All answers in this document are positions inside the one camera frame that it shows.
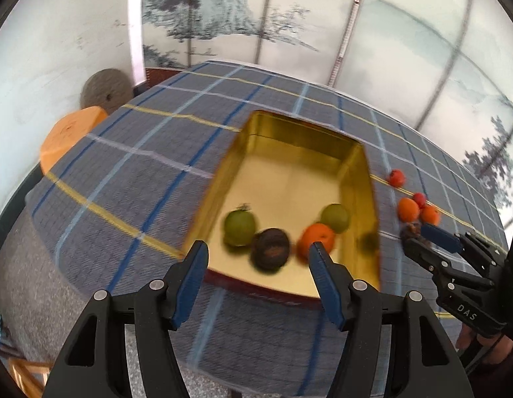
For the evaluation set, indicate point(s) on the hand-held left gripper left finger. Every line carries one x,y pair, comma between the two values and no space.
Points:
190,286

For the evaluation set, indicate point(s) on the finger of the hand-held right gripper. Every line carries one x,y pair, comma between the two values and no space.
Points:
441,238
424,255

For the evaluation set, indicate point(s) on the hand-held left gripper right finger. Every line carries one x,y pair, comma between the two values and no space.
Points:
327,286

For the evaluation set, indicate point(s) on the small brown wrinkled fruit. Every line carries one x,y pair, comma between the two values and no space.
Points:
410,230

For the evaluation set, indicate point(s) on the gold rectangular tin box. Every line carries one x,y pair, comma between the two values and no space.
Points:
289,182

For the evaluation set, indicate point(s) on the person's right hand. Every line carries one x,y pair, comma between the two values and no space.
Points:
499,350

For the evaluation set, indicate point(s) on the orange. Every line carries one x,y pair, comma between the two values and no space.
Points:
429,214
407,209
318,238

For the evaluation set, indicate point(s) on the small red fruit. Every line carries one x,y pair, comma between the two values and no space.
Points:
419,199

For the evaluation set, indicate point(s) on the dark brown round fruit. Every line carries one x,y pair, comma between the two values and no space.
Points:
271,249

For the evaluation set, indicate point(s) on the green round fruit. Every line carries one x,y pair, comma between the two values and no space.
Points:
239,226
335,217

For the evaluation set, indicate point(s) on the red persimmon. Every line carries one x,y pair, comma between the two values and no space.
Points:
396,178

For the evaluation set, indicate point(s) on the blue plaid tablecloth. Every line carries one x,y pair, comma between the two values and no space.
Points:
157,153

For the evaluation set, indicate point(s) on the wooden chair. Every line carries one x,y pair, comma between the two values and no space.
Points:
26,375

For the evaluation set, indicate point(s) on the orange round stool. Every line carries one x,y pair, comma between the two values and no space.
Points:
65,132

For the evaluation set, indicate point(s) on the dark red wooden furniture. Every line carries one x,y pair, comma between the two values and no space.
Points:
159,76

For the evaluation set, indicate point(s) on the landscape painted screen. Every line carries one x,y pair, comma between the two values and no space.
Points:
364,29

